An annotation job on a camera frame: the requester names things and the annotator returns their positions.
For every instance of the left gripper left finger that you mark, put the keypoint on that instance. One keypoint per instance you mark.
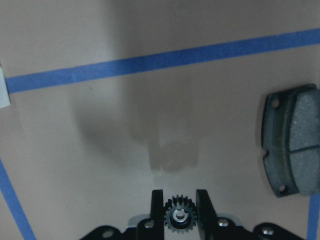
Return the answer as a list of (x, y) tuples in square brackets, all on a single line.
[(157, 210)]

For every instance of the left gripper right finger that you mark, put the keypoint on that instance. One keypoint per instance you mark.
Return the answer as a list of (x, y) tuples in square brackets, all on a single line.
[(206, 214)]

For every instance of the black bearing gear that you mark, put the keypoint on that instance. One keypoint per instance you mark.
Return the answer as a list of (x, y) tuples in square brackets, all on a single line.
[(180, 214)]

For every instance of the dark grey brake pad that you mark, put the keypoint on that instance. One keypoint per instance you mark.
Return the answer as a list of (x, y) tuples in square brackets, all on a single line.
[(290, 135)]

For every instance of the white curved plastic part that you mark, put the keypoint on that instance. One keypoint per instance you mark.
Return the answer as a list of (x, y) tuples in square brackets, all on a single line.
[(4, 94)]

